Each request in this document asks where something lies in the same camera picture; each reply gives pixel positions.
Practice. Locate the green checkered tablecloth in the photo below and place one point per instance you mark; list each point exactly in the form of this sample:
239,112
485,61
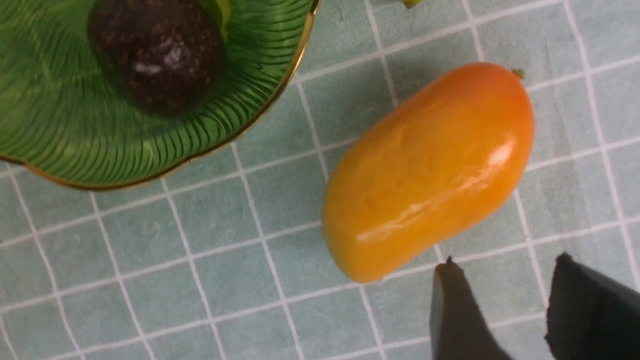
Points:
224,259

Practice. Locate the dark purple toy mangosteen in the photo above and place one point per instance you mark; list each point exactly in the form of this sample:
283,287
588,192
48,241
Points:
165,57

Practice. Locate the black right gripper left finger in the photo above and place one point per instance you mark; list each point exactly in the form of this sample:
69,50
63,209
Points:
458,330

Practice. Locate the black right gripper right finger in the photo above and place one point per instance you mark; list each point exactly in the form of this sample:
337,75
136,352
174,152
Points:
591,316

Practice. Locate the yellow toy banana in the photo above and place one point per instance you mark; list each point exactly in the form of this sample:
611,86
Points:
409,4

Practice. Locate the green glass leaf plate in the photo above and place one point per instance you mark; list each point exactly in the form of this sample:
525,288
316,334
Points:
62,120

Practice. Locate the orange toy mango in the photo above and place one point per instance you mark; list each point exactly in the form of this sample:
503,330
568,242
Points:
437,165

